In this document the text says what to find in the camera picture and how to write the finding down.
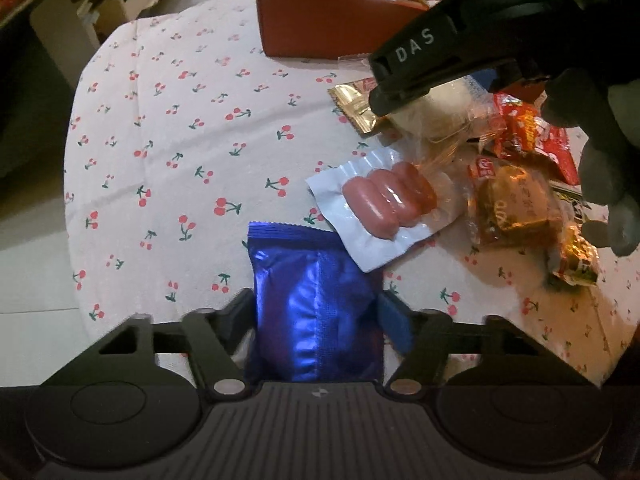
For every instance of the blue foil snack packet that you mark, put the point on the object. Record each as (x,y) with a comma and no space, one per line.
(310,310)

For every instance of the small gold candy packet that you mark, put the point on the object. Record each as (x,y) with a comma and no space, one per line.
(575,260)

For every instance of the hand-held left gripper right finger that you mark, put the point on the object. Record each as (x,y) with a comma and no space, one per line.
(395,322)

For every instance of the cherry print tablecloth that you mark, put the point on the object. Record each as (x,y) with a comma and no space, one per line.
(175,135)

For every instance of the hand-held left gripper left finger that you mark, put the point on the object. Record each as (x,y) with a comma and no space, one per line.
(247,317)

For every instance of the red snack packet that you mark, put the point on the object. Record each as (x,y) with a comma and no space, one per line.
(530,135)

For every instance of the brown cake clear packet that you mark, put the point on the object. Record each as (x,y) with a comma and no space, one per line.
(520,205)

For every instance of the gold foil snack packet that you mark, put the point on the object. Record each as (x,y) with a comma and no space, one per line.
(357,110)

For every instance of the pink sausage packet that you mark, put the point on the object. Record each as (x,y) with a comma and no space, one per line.
(385,200)

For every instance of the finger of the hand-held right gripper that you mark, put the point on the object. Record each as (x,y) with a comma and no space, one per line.
(395,97)

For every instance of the red cardboard box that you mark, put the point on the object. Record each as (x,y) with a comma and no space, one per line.
(310,20)

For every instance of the person's right hand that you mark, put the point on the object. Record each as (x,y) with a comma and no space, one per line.
(610,180)

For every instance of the white side table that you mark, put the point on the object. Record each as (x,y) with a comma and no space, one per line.
(60,25)

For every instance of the white bun clear packet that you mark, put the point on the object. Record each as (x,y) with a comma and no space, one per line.
(440,115)

